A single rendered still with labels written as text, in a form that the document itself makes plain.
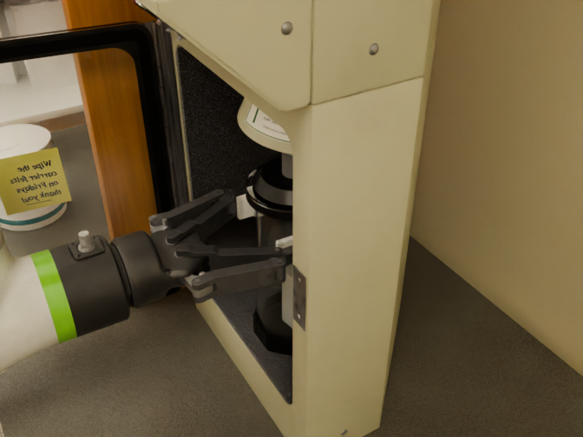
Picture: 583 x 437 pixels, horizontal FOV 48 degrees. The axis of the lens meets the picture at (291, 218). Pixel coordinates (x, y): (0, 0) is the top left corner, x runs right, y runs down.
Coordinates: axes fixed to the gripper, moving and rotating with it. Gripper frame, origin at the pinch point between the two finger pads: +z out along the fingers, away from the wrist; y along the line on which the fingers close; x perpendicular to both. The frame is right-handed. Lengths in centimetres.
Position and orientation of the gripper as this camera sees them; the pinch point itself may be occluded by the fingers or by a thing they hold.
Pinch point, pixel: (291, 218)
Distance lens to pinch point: 74.7
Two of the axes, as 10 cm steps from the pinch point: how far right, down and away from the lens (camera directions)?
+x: 0.0, 8.1, 5.8
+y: -4.9, -5.1, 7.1
